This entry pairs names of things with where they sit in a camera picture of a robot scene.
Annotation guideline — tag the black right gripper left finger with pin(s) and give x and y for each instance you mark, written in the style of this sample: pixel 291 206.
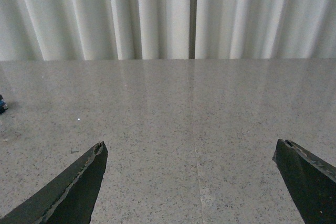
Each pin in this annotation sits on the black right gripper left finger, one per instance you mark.
pixel 70 197

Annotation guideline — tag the small blue black switch block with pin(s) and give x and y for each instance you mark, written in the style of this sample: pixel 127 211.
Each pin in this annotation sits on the small blue black switch block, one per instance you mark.
pixel 3 105

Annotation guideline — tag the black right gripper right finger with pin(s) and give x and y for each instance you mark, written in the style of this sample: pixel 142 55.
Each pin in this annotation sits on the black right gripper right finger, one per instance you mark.
pixel 309 180

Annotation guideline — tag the white pleated curtain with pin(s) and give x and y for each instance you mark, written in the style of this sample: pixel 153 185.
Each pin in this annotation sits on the white pleated curtain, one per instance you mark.
pixel 166 29

